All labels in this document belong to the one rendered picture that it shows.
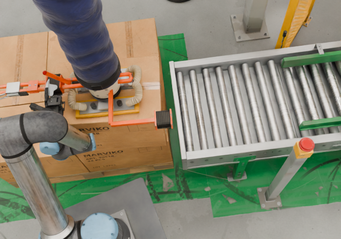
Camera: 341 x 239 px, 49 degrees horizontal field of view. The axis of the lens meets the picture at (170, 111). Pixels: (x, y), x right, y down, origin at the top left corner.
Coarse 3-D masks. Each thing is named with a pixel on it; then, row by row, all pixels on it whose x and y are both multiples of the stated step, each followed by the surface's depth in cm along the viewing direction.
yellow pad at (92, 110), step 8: (128, 96) 201; (88, 104) 200; (96, 104) 200; (120, 104) 196; (136, 104) 199; (80, 112) 198; (88, 112) 198; (96, 112) 198; (104, 112) 198; (120, 112) 197; (128, 112) 197; (136, 112) 198
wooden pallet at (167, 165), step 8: (160, 56) 315; (120, 168) 270; (128, 168) 283; (136, 168) 282; (144, 168) 282; (152, 168) 281; (160, 168) 280; (168, 168) 282; (64, 176) 271; (72, 176) 283; (80, 176) 282; (88, 176) 277; (96, 176) 279; (104, 176) 281; (16, 184) 276
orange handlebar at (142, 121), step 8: (128, 72) 194; (32, 80) 195; (72, 80) 195; (120, 80) 192; (128, 80) 192; (0, 88) 196; (32, 88) 193; (40, 88) 193; (64, 88) 193; (112, 96) 188; (112, 104) 186; (112, 112) 184; (112, 120) 182; (128, 120) 181; (136, 120) 181; (144, 120) 181; (152, 120) 180
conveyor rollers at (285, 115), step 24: (192, 72) 255; (216, 72) 255; (288, 72) 250; (312, 72) 250; (192, 96) 249; (240, 96) 244; (264, 96) 244; (312, 96) 241; (336, 96) 240; (216, 120) 238; (240, 120) 238; (288, 120) 235; (192, 144) 233; (216, 144) 231
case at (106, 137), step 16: (64, 64) 216; (128, 64) 214; (144, 64) 213; (144, 80) 208; (160, 80) 213; (64, 96) 207; (80, 96) 206; (144, 96) 204; (160, 96) 203; (64, 112) 202; (144, 112) 199; (80, 128) 204; (96, 128) 205; (112, 128) 206; (128, 128) 207; (144, 128) 208; (96, 144) 226; (112, 144) 227; (128, 144) 228; (144, 144) 229; (160, 144) 230
